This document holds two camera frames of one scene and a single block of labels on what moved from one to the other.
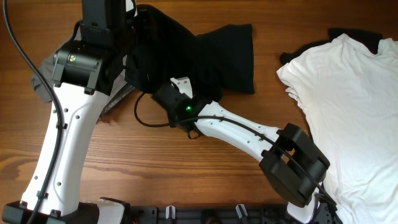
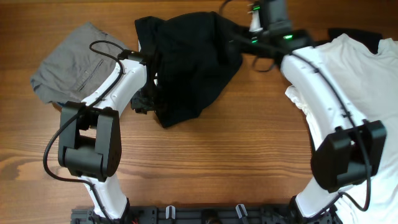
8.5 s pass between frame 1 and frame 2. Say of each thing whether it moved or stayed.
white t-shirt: stayed
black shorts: moved
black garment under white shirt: stayed
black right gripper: moved
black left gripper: moved
